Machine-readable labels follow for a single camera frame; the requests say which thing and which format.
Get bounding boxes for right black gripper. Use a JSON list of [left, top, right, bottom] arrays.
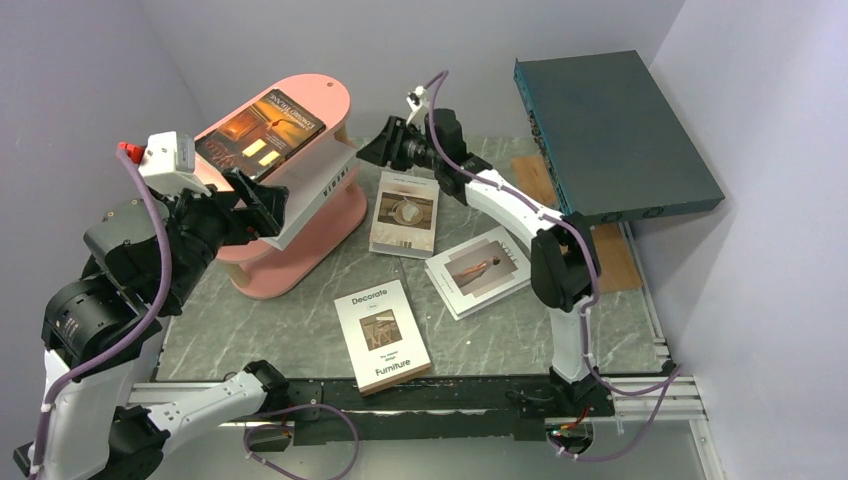
[[357, 116, 443, 173]]

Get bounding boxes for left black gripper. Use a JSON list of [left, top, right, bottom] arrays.
[[150, 164, 290, 307]]

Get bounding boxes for white Insoia travel book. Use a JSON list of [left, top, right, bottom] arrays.
[[262, 140, 356, 250]]

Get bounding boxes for dark orange Edward Tulane novel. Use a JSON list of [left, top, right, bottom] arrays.
[[195, 89, 326, 182]]

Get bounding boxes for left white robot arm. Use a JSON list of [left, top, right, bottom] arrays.
[[13, 168, 290, 479]]

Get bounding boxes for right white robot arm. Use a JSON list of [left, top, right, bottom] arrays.
[[356, 109, 611, 415]]

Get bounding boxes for pink three-tier shelf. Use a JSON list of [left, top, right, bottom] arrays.
[[217, 73, 367, 299]]

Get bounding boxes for beige cup cover book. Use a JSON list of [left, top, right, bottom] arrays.
[[369, 171, 440, 259]]

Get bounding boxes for white fashion cover magazine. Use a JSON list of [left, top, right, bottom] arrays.
[[425, 226, 530, 321]]

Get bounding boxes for white Decorate Furniture book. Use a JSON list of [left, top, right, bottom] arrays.
[[334, 279, 432, 396]]

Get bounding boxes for dark teal flat box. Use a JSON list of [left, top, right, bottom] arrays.
[[513, 50, 725, 225]]

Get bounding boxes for brown wooden board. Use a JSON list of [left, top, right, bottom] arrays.
[[511, 155, 643, 294]]

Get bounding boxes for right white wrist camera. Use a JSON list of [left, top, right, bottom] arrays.
[[406, 85, 430, 132]]

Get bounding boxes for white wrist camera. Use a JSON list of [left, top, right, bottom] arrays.
[[406, 85, 430, 132], [118, 131, 210, 196]]

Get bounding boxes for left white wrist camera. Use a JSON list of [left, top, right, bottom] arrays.
[[118, 131, 210, 196]]

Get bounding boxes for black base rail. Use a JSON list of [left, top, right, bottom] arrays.
[[248, 374, 615, 446]]

